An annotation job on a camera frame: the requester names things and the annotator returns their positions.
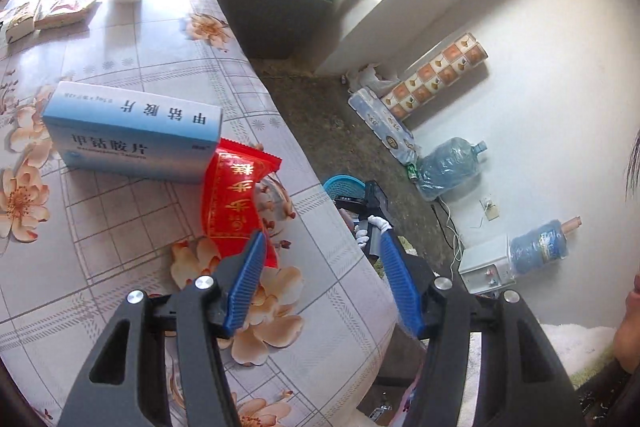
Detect blue medicine box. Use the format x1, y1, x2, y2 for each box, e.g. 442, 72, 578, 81
42, 81, 222, 184

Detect small white box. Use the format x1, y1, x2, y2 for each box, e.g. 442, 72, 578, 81
1, 0, 41, 44

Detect white plastic bag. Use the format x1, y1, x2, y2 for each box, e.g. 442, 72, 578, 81
342, 64, 399, 98

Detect white gloved right hand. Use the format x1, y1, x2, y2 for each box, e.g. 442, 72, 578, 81
355, 216, 393, 251

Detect blue plastic waste basket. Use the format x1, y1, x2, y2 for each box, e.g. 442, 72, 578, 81
323, 174, 366, 200

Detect toilet paper pack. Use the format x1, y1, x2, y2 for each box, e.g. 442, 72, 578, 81
348, 87, 418, 166

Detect white fluffy blanket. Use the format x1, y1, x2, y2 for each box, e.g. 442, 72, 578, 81
459, 321, 618, 427

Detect floral tablecloth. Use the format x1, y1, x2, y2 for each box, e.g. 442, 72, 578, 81
1, 0, 397, 426

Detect green drink can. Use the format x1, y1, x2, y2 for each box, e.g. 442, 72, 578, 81
406, 164, 419, 182

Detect patterned roll against wall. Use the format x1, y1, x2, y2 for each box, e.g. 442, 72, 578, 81
381, 32, 488, 120

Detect red snack packet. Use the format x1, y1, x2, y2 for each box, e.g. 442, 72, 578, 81
198, 139, 281, 272

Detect dark grey cabinet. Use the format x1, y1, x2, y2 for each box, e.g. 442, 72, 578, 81
217, 0, 331, 60

